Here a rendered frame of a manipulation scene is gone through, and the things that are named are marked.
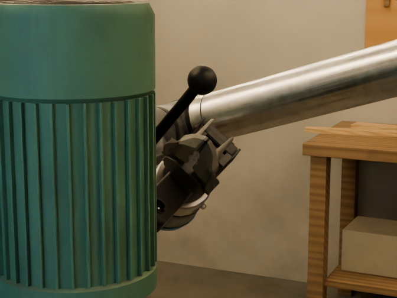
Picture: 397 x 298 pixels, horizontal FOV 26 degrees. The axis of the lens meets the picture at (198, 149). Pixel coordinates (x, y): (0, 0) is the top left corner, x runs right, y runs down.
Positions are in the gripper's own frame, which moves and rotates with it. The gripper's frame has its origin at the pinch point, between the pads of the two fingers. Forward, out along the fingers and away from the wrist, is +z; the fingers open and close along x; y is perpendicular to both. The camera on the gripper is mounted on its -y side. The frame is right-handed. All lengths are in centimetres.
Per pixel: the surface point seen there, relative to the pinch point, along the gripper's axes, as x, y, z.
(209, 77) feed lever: -4.0, 1.9, 12.9
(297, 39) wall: -24, 178, -261
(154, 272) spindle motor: 6.7, -18.9, 11.5
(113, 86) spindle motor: -8.3, -11.6, 25.5
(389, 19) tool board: 3, 201, -231
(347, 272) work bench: 65, 103, -255
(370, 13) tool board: -6, 199, -235
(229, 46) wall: -48, 161, -282
